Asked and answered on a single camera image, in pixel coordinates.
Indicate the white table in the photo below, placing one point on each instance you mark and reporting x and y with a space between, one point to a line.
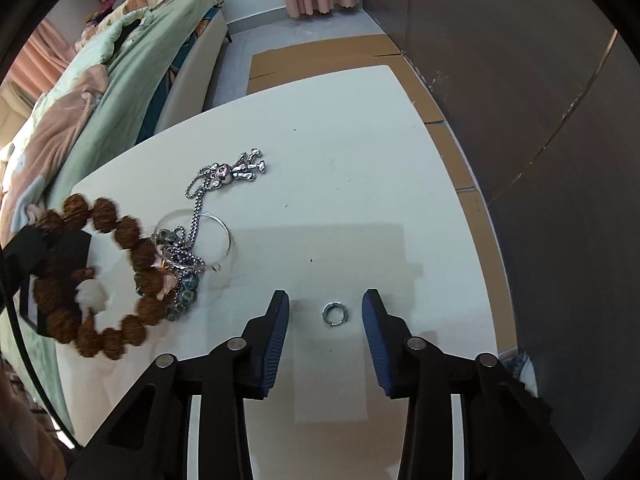
320 57

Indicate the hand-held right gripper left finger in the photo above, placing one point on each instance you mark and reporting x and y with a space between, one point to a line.
272 350

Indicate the silver bangle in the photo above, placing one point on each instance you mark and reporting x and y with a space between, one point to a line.
229 237

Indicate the bed with green sheet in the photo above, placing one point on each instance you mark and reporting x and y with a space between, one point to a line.
145 65

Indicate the brown wardrobe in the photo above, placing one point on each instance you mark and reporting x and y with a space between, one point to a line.
525 110

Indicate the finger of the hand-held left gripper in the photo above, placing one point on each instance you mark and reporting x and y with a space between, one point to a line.
25 255

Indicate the blue white cloth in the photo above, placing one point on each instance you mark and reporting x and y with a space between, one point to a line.
522 372

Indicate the black jewelry box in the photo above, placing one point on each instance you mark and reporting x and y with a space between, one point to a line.
70 260

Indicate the pink floral blanket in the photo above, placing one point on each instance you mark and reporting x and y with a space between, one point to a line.
60 125

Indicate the light green quilt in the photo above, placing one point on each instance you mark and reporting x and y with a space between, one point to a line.
105 45

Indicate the person's left forearm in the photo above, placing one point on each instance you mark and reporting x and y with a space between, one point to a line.
22 435

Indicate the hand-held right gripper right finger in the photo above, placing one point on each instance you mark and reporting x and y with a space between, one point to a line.
380 345

